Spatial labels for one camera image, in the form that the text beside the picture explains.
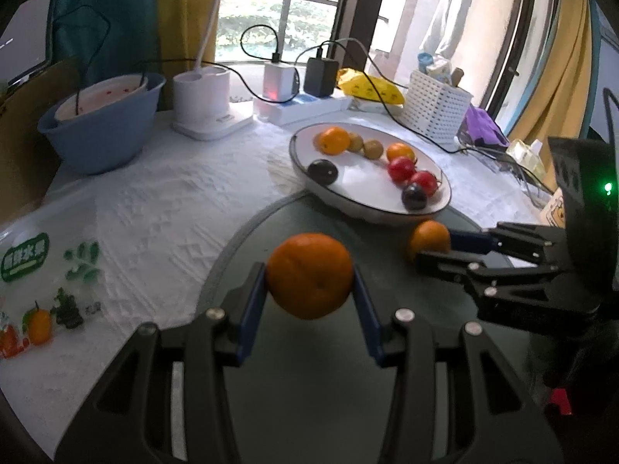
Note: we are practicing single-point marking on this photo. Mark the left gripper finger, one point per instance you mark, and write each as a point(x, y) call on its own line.
point(523, 298)
point(533, 243)

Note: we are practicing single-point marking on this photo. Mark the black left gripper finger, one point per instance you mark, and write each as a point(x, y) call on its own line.
point(456, 399)
point(126, 417)

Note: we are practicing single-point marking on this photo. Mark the orange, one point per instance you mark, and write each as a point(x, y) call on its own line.
point(310, 275)
point(430, 236)
point(397, 150)
point(333, 141)

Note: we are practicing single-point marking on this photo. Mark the tissue pack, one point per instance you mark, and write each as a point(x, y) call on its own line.
point(528, 156)

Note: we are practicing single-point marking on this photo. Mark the purple cloth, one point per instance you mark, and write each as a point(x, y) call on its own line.
point(479, 130)

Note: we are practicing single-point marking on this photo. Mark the red apple lower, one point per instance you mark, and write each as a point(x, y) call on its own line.
point(427, 181)

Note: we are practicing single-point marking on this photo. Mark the red apple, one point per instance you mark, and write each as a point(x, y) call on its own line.
point(401, 168)
point(427, 181)

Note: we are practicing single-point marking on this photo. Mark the dark plum right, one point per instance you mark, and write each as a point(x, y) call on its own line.
point(413, 197)

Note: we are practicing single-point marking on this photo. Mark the dark plum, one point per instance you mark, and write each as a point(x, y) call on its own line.
point(413, 197)
point(323, 172)

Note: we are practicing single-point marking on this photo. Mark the dark round glass tray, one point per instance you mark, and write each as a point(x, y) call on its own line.
point(310, 392)

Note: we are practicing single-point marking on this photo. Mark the printed fruit plastic bag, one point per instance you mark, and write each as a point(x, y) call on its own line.
point(53, 281)

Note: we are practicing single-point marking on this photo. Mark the white perforated basket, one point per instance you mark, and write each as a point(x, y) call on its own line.
point(434, 109)

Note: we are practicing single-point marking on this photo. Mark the red apple upper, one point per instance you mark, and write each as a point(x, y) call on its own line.
point(401, 168)

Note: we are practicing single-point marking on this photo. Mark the white lace tablecloth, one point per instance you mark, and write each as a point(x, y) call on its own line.
point(166, 219)

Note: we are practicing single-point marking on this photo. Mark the white oval fruit plate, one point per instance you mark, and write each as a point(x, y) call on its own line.
point(363, 188)

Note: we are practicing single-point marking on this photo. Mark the brown kiwi right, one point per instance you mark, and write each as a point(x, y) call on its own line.
point(372, 149)

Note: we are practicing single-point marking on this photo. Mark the brown kiwi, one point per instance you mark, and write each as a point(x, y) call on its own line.
point(372, 149)
point(356, 142)

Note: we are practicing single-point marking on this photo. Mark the brown kiwi left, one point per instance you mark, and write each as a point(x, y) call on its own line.
point(356, 142)

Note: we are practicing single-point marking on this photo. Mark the dark plum left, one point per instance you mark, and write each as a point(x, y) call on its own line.
point(323, 172)

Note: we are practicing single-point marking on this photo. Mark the yellow plastic bag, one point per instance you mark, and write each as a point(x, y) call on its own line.
point(362, 86)

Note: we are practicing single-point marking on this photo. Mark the blue plastic basin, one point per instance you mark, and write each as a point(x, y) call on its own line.
point(109, 137)

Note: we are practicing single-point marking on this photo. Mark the white power strip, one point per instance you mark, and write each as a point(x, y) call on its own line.
point(302, 107)

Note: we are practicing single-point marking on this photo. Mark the black charger adapter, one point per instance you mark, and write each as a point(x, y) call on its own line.
point(320, 77)

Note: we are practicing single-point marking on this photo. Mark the white desk lamp base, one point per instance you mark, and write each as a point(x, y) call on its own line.
point(201, 105)

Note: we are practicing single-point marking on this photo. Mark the white charger adapter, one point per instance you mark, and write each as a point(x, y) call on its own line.
point(280, 82)

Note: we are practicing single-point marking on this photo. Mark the white bowl in basin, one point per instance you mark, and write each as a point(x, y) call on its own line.
point(100, 95)

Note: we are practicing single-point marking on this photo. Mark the dark monitor screen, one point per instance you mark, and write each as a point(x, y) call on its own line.
point(25, 43)

